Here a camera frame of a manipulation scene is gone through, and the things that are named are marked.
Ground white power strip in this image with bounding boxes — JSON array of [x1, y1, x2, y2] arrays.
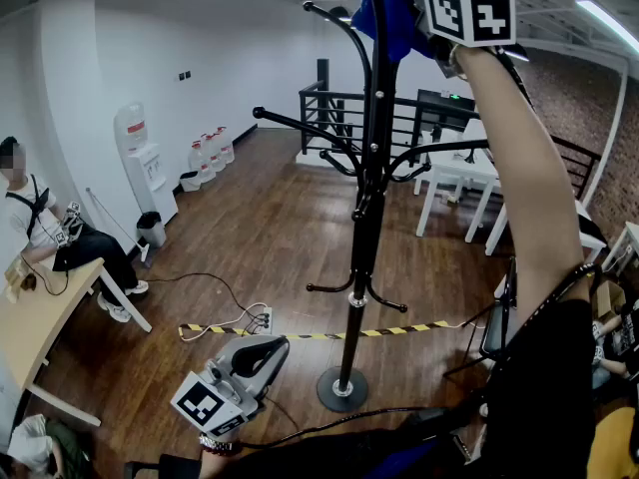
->
[[248, 305, 275, 329]]

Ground yellow black hazard tape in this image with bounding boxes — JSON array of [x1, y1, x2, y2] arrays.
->
[[178, 319, 453, 342]]

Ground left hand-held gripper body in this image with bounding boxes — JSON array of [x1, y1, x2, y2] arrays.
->
[[170, 351, 266, 441]]

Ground long ceiling tube light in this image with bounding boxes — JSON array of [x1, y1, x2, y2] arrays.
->
[[573, 0, 639, 54]]

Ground black pad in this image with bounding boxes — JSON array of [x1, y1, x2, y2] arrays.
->
[[578, 215, 606, 244]]

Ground white mop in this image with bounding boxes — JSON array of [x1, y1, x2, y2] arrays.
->
[[84, 186, 151, 268]]

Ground black floor cable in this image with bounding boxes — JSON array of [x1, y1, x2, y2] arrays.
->
[[144, 270, 252, 318]]

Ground grey bin with black bag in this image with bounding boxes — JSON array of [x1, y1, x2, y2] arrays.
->
[[136, 211, 168, 248]]

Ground white water dispenser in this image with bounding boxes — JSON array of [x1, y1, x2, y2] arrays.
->
[[113, 101, 180, 227]]

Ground small beige box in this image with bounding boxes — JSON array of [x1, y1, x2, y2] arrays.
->
[[3, 258, 26, 304]]

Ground cardboard box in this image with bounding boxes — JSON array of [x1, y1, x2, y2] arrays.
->
[[596, 279, 628, 318]]

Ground person's black shirt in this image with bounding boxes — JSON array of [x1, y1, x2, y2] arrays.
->
[[219, 296, 600, 479]]

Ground blue cloth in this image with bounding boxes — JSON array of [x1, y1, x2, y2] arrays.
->
[[351, 0, 435, 64]]

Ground person's left forearm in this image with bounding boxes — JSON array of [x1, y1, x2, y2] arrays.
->
[[198, 429, 241, 479]]

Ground white floor cable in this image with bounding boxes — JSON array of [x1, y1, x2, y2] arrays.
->
[[180, 301, 266, 343]]

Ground black coat rack stand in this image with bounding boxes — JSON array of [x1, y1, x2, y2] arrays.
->
[[252, 0, 493, 414]]

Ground beaded bracelets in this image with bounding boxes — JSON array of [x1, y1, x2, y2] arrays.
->
[[198, 432, 237, 457]]

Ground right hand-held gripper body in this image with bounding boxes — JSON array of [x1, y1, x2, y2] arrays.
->
[[418, 0, 531, 79]]

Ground person's right forearm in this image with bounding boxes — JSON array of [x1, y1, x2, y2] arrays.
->
[[454, 45, 598, 326]]

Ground group of clear water jugs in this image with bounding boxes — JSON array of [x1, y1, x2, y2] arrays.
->
[[187, 125, 236, 185]]

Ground white metal post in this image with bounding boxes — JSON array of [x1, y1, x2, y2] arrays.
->
[[581, 60, 629, 207]]

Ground yellow table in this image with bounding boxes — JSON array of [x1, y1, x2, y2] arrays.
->
[[586, 406, 639, 479]]

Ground beige desk with white legs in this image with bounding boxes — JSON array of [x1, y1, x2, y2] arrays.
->
[[0, 256, 154, 428]]

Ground black panel with green light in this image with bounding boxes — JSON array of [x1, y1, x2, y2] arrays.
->
[[416, 88, 478, 134]]

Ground thin chain bracelet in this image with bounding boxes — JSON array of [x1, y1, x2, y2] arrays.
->
[[447, 45, 470, 82]]

